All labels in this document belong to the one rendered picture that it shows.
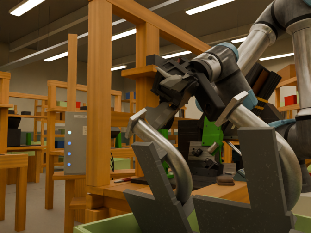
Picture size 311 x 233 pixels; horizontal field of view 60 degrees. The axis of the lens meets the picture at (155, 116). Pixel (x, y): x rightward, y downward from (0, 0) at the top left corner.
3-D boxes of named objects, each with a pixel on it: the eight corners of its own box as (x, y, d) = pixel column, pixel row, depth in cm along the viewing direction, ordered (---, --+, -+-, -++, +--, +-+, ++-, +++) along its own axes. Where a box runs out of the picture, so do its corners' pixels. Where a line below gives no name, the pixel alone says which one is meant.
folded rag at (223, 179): (215, 181, 137) (215, 175, 137) (232, 182, 136) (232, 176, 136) (217, 185, 127) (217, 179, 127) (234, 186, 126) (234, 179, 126)
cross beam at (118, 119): (206, 129, 252) (206, 119, 252) (100, 126, 148) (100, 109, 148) (202, 129, 255) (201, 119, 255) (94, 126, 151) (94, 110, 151)
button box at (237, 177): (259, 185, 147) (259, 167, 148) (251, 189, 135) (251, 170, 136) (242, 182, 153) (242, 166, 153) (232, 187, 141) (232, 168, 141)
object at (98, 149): (220, 162, 252) (218, 60, 258) (96, 187, 133) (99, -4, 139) (211, 161, 257) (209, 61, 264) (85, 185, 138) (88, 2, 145)
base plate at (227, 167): (266, 168, 208) (266, 165, 208) (200, 192, 121) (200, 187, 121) (215, 164, 234) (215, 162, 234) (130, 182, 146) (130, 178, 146)
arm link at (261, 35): (259, 7, 102) (184, 99, 88) (282, -10, 92) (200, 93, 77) (279, 29, 104) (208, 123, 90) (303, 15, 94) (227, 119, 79)
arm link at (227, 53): (247, 61, 73) (231, 34, 72) (228, 76, 66) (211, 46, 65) (225, 73, 79) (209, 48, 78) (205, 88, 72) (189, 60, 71)
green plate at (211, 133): (224, 148, 166) (226, 116, 172) (218, 145, 160) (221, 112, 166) (207, 148, 173) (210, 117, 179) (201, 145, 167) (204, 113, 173)
